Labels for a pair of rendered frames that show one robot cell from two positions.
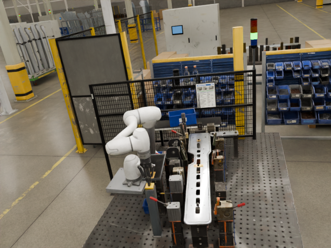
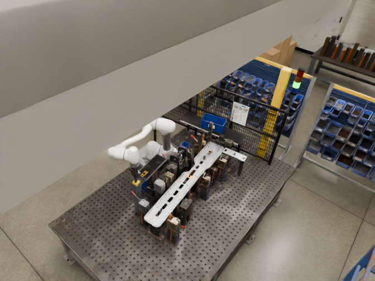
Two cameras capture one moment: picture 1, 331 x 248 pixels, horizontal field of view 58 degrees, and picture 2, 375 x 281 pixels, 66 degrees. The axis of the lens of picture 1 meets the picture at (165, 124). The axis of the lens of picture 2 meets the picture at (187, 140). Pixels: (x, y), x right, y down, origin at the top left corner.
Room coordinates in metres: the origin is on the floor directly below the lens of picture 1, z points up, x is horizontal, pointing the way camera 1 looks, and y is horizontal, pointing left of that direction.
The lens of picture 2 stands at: (0.19, -0.90, 3.37)
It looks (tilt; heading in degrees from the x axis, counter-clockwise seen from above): 41 degrees down; 19
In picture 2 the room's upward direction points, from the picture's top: 4 degrees clockwise
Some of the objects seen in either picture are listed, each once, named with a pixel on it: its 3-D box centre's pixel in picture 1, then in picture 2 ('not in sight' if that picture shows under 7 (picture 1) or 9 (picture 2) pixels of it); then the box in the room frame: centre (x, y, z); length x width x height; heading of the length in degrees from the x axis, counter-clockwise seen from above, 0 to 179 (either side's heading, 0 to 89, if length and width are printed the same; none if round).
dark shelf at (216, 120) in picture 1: (181, 124); (211, 127); (3.15, -0.19, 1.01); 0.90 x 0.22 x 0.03; 81
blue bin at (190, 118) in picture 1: (182, 117); (213, 123); (3.15, -0.20, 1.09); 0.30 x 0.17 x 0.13; 89
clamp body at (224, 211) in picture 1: (225, 224); (173, 230); (1.62, -0.33, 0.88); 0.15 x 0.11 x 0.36; 81
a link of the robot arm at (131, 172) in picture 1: (132, 165); (152, 149); (2.54, 0.37, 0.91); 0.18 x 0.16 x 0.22; 103
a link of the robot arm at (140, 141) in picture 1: (139, 139); (131, 154); (1.80, 0.19, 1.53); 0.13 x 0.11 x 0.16; 103
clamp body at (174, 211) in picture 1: (175, 225); (144, 213); (1.68, 0.02, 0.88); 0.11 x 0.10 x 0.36; 81
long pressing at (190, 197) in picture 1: (199, 167); (188, 178); (2.21, -0.24, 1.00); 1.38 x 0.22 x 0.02; 171
